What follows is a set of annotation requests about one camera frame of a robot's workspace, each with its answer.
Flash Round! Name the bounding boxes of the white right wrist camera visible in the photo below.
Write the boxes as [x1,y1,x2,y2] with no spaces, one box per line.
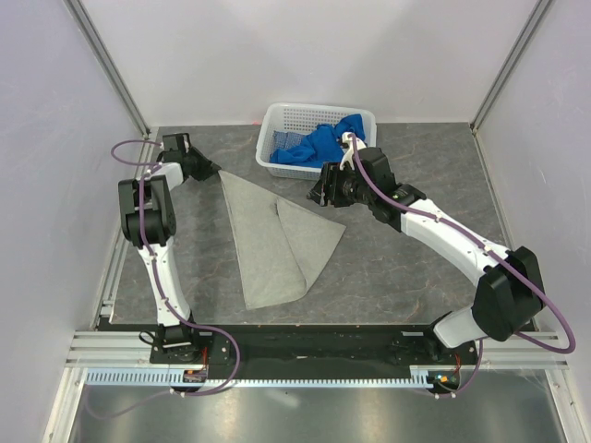
[339,132,368,171]

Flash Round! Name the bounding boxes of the aluminium corner frame post left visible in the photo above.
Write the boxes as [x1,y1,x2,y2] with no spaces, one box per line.
[64,0,151,138]

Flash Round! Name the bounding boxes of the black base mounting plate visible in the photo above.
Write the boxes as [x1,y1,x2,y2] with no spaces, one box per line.
[148,324,477,369]

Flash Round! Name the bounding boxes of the aluminium corner frame post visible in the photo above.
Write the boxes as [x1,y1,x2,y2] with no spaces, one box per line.
[64,0,151,138]
[470,0,554,136]

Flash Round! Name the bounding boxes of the slotted cable duct rail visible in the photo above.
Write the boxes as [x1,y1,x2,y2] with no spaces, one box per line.
[86,366,460,389]

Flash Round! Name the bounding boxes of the white perforated plastic basket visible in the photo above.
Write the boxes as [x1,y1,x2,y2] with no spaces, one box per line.
[255,102,377,181]

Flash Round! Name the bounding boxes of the grey cloth napkin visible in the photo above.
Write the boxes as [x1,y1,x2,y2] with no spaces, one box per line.
[219,172,345,310]

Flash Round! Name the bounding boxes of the aluminium corner frame post right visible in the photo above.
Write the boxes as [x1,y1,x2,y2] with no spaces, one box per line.
[470,0,554,136]

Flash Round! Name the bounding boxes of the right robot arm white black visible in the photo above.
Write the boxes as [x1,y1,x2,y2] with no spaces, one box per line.
[308,148,545,364]

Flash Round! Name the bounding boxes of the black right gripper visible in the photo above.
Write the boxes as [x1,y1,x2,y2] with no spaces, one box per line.
[306,162,374,208]

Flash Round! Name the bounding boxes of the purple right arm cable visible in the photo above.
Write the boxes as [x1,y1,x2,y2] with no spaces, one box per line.
[348,133,577,401]

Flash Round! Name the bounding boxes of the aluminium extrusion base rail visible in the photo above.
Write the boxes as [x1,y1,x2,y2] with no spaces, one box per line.
[66,331,151,368]

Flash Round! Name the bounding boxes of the blue checkered cloth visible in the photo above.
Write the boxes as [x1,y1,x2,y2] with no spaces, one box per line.
[271,131,314,150]

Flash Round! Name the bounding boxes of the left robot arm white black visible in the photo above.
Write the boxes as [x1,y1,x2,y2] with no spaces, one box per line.
[117,133,220,363]

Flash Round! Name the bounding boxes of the blue towel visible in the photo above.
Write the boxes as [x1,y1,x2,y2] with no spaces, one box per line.
[270,114,366,168]

